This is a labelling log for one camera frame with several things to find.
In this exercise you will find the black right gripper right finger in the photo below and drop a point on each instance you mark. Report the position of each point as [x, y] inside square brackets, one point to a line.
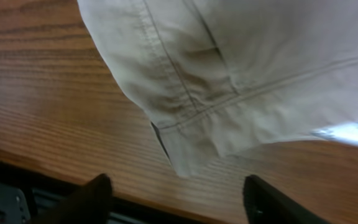
[264, 204]

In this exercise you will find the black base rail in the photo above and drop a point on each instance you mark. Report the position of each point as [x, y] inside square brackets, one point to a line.
[25, 195]

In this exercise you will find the beige cotton shorts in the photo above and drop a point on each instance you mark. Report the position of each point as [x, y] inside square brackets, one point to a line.
[216, 78]

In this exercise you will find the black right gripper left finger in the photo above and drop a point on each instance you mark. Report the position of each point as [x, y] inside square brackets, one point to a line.
[87, 205]

